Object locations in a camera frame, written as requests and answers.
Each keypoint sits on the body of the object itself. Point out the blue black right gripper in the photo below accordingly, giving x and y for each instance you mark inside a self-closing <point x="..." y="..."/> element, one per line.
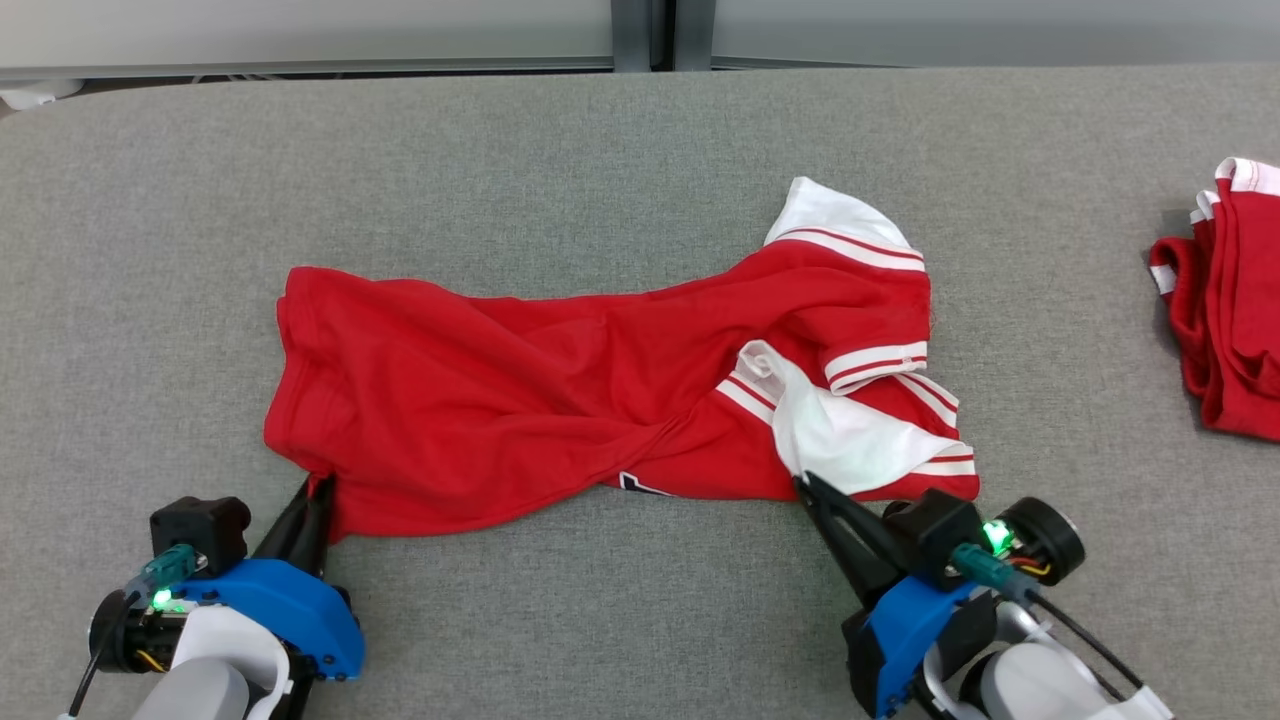
<point x="905" y="640"/>

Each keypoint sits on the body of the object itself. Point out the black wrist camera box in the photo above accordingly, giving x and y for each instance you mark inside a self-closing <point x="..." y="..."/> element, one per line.
<point x="935" y="535"/>
<point x="200" y="530"/>

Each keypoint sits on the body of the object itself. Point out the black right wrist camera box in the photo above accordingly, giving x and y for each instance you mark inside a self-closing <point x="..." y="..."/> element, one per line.
<point x="935" y="535"/>

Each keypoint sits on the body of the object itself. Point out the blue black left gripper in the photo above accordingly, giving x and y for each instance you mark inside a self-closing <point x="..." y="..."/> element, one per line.
<point x="290" y="610"/>

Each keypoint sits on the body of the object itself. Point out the red white Bulls jersey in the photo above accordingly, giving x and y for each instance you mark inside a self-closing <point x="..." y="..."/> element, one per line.
<point x="500" y="400"/>

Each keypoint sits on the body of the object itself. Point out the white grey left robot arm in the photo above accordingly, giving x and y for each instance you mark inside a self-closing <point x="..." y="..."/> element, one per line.
<point x="210" y="680"/>

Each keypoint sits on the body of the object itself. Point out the grey partition post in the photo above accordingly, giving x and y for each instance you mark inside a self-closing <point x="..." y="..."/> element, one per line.
<point x="632" y="30"/>
<point x="694" y="30"/>

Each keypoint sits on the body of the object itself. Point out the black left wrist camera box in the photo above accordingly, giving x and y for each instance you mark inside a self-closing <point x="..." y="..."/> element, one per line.
<point x="200" y="530"/>

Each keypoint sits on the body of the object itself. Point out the red Bulls 23 shorts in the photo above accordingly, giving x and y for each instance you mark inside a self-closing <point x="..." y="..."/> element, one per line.
<point x="1235" y="300"/>

